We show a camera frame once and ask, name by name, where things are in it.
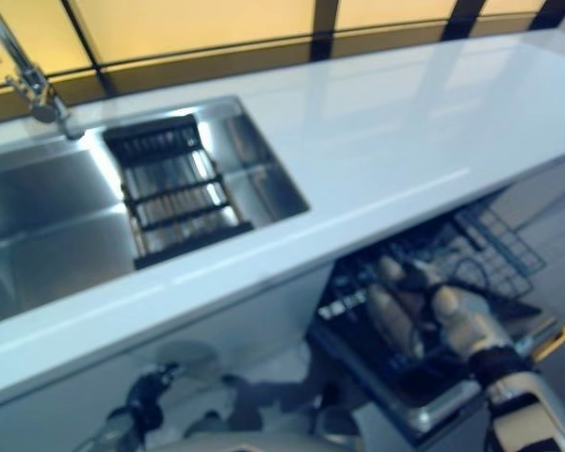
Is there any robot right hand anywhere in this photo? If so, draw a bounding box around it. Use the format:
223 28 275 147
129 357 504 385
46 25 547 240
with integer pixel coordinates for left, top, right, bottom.
401 263 442 321

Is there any black window frame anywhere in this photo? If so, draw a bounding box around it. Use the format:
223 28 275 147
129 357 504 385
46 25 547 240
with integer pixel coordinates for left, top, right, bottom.
0 0 565 126

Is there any cream ceramic plate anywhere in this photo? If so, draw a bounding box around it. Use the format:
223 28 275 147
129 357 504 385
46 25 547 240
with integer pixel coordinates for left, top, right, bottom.
375 255 409 288
366 284 428 357

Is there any chrome kitchen faucet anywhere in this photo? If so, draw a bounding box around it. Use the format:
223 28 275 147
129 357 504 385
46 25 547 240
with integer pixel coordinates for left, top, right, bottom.
0 0 84 140

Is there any stainless steel sink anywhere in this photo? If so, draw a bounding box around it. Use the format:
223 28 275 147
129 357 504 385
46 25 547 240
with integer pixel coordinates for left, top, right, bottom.
0 95 311 329

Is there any dishwasher wire rack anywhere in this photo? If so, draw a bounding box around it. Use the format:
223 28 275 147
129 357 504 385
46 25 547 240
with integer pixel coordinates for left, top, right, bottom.
331 200 547 359

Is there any grey robot right leg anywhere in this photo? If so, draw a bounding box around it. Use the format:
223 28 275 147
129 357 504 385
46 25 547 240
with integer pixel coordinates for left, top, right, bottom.
310 407 359 439

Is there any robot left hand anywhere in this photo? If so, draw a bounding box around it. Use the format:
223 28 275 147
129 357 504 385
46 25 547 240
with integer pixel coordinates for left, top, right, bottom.
126 363 180 428

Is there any grey robot torso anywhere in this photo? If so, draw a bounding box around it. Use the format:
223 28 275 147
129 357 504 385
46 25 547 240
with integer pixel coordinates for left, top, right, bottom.
154 430 354 452

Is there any narrow white cabinet door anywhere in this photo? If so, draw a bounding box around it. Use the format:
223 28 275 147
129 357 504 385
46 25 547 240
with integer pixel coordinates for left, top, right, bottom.
159 270 335 378

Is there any black dish drying rack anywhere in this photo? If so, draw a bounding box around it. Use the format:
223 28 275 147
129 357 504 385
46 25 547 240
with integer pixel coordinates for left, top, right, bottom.
102 114 255 270

